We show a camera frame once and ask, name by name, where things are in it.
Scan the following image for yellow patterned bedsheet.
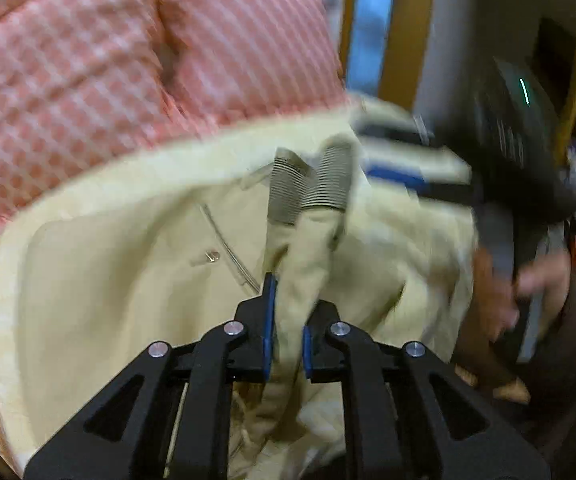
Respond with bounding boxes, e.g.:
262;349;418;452
0;91;475;476

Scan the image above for beige khaki pants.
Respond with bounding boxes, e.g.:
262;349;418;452
17;136;476;479

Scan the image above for blue window pane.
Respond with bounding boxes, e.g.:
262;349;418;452
346;0;393;96

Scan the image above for person's right hand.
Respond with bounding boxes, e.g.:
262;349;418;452
453;247;571;404

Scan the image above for pink polka dot pillow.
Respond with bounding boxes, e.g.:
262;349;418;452
0;0;199;232
159;0;348;124

